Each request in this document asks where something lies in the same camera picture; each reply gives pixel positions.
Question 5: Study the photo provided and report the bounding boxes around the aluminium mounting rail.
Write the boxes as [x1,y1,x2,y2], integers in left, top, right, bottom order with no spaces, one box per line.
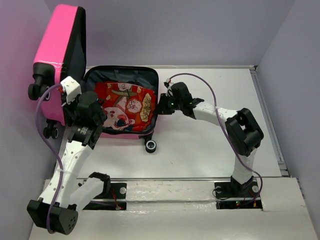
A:
[111,177,231,182]

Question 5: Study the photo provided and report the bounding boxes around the red cartoon print cloth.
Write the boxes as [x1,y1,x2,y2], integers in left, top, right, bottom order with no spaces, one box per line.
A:
[94,81,157,132]

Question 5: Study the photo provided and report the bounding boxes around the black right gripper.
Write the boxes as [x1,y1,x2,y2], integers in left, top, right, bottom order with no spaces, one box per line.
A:
[153,93,183,115]

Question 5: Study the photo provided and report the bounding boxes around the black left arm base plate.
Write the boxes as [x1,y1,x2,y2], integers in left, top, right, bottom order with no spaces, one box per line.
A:
[84,182,127,211]

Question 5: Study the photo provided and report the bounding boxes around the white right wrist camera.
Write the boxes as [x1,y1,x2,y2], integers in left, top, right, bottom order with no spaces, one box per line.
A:
[164,78,173,96]

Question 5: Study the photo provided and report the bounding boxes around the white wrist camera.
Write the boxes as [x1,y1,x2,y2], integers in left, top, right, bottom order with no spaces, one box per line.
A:
[164,78,173,96]
[60,76,82,105]

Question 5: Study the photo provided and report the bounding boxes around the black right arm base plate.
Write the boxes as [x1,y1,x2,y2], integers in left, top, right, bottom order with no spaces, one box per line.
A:
[212,181,263,210]

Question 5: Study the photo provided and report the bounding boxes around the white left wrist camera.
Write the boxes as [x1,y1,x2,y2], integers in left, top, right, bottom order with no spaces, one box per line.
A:
[60,76,82,105]

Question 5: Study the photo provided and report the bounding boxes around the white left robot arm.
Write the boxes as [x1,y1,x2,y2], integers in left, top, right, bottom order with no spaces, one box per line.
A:
[27,91,111,235]

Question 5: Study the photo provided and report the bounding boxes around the pink hard-shell suitcase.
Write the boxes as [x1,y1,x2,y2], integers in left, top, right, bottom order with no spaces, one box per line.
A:
[28,4,159,153]

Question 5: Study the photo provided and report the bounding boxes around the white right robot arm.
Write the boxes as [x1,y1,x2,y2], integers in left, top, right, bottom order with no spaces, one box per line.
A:
[156,82,264,196]

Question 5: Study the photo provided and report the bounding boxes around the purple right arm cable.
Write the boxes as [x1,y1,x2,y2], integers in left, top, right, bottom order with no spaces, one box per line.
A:
[167,72,263,201]

